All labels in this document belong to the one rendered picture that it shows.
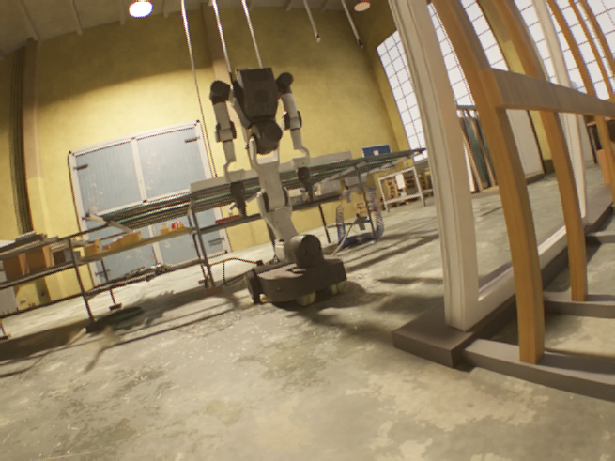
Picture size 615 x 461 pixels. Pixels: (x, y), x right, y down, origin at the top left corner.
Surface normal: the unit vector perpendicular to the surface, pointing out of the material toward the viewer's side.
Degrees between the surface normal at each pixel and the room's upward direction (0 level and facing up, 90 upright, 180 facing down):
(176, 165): 90
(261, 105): 105
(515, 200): 90
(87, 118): 90
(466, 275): 98
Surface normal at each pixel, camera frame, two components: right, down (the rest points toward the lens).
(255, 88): 0.40, 0.20
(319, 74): 0.39, -0.06
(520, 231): -0.88, 0.26
